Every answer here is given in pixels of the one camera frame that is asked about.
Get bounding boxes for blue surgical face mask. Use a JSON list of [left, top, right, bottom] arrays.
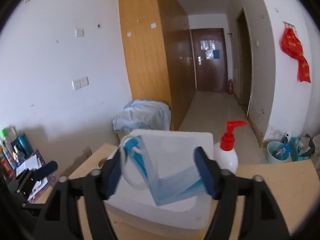
[[119, 134, 206, 206]]

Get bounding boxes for printed paper sheets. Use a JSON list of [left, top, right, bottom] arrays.
[[16, 154, 49, 203]]

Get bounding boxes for teal cylindrical canister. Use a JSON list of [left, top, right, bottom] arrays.
[[17, 133, 34, 156]]

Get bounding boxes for teal waste bin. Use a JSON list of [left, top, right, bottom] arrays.
[[266, 141, 292, 164]]

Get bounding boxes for white red pump bottle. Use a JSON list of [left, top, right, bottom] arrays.
[[214, 120, 247, 174]]

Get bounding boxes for white styrofoam box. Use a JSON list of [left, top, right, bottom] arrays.
[[105, 129, 214, 230]]

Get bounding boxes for light blue cloth pile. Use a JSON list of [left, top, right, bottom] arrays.
[[112, 100, 171, 133]]

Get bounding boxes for red fire extinguisher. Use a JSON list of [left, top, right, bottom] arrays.
[[227, 79, 233, 95]]

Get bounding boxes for red hanging banner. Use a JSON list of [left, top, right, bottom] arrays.
[[280, 28, 311, 83]]

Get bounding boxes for dark brown entrance door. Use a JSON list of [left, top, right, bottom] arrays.
[[191, 28, 228, 93]]

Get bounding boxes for wooden wardrobe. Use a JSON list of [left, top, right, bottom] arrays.
[[118, 0, 196, 131]]

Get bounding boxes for double wall switch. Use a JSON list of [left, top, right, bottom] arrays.
[[72, 77, 89, 90]]

